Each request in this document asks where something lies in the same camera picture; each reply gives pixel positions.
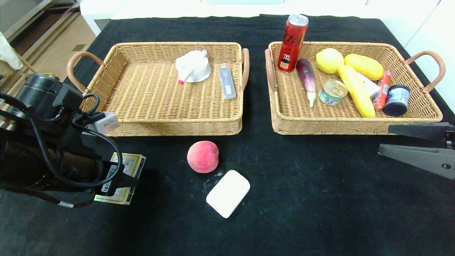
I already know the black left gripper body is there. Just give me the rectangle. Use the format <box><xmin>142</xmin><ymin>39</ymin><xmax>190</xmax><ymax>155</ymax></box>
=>
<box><xmin>76</xmin><ymin>155</ymin><xmax>125</xmax><ymax>197</ymax></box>

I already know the playing card box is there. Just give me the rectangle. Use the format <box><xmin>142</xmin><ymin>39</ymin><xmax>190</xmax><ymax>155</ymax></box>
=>
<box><xmin>94</xmin><ymin>152</ymin><xmax>146</xmax><ymax>206</ymax></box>

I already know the translucent grey plastic case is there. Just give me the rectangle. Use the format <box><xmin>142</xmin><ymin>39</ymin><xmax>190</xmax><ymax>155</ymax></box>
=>
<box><xmin>219</xmin><ymin>63</ymin><xmax>237</xmax><ymax>100</ymax></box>

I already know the pull-tab tin can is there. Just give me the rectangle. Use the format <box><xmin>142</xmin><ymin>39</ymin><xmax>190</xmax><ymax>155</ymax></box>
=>
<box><xmin>319</xmin><ymin>79</ymin><xmax>348</xmax><ymax>106</ymax></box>

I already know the yellow banana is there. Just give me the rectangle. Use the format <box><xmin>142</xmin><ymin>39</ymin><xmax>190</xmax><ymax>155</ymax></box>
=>
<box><xmin>337</xmin><ymin>65</ymin><xmax>376</xmax><ymax>118</ymax></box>

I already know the black tablecloth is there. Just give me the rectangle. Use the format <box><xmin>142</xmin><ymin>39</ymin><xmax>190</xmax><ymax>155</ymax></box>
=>
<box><xmin>0</xmin><ymin>15</ymin><xmax>455</xmax><ymax>256</ymax></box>

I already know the pink peach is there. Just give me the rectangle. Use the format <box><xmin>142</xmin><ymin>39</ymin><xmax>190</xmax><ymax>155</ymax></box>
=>
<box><xmin>187</xmin><ymin>141</ymin><xmax>219</xmax><ymax>174</ymax></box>

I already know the white soap bar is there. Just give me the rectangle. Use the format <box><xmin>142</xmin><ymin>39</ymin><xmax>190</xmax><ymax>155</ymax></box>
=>
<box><xmin>206</xmin><ymin>170</ymin><xmax>251</xmax><ymax>219</ymax></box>

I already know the wooden rack on casters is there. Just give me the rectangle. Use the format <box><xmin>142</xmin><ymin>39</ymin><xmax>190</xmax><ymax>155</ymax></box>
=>
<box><xmin>0</xmin><ymin>53</ymin><xmax>59</xmax><ymax>128</ymax></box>

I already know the white hanging cloth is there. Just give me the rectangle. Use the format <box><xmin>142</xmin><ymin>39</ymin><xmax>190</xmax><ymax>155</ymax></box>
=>
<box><xmin>0</xmin><ymin>32</ymin><xmax>23</xmax><ymax>70</ymax></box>

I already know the white table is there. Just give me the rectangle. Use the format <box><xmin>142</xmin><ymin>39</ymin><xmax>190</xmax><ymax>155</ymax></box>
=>
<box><xmin>80</xmin><ymin>0</ymin><xmax>402</xmax><ymax>37</ymax></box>

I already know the purple eggplant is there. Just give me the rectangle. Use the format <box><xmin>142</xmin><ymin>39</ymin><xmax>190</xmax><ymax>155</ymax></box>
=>
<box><xmin>296</xmin><ymin>59</ymin><xmax>318</xmax><ymax>108</ymax></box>

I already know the red soda can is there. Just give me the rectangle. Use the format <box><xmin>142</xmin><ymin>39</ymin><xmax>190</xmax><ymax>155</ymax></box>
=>
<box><xmin>277</xmin><ymin>14</ymin><xmax>309</xmax><ymax>73</ymax></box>

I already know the yellow-green lemon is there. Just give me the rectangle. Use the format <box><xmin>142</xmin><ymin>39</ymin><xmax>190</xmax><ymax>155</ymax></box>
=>
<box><xmin>316</xmin><ymin>48</ymin><xmax>344</xmax><ymax>74</ymax></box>

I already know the small white juice carton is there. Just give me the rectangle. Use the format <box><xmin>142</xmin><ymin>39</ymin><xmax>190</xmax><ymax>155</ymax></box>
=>
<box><xmin>357</xmin><ymin>73</ymin><xmax>381</xmax><ymax>99</ymax></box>

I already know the yellow mango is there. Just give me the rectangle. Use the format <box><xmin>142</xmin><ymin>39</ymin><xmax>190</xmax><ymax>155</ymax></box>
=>
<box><xmin>344</xmin><ymin>53</ymin><xmax>385</xmax><ymax>81</ymax></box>

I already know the red wrapped sausage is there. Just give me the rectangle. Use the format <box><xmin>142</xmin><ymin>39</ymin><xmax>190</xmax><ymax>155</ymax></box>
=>
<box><xmin>373</xmin><ymin>70</ymin><xmax>393</xmax><ymax>111</ymax></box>

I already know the dark blue yogurt cup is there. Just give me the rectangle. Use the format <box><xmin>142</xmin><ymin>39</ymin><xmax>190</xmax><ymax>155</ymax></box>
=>
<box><xmin>384</xmin><ymin>85</ymin><xmax>411</xmax><ymax>117</ymax></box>

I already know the thin labelled left arm cable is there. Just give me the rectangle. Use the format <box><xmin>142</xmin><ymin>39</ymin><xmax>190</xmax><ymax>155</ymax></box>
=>
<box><xmin>0</xmin><ymin>187</ymin><xmax>97</xmax><ymax>209</ymax></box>

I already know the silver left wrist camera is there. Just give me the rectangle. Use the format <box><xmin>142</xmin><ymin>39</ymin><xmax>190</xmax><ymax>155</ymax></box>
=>
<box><xmin>85</xmin><ymin>112</ymin><xmax>119</xmax><ymax>135</ymax></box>

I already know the woven wicker basket with handles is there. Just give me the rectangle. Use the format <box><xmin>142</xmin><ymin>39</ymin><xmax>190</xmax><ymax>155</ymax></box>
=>
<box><xmin>265</xmin><ymin>41</ymin><xmax>446</xmax><ymax>135</ymax></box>
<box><xmin>67</xmin><ymin>42</ymin><xmax>250</xmax><ymax>137</ymax></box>

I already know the low shelf with grey frame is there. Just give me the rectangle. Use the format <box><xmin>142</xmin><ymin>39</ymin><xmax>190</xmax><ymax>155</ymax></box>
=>
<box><xmin>0</xmin><ymin>0</ymin><xmax>83</xmax><ymax>63</ymax></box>

